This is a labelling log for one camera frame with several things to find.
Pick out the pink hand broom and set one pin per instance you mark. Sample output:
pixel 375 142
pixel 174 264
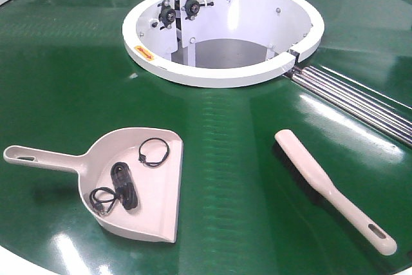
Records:
pixel 319 180

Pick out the pink plastic dustpan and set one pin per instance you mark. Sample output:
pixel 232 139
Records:
pixel 154 157

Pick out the left black bearing block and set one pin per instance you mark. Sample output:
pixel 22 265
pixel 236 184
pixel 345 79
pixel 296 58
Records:
pixel 167 14

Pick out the black bearing block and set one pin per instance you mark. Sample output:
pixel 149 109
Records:
pixel 193 7
pixel 167 14

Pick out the right black bearing block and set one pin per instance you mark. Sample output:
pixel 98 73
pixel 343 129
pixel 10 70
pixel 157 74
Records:
pixel 193 7

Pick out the steel rollers right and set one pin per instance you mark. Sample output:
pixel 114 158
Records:
pixel 354 101

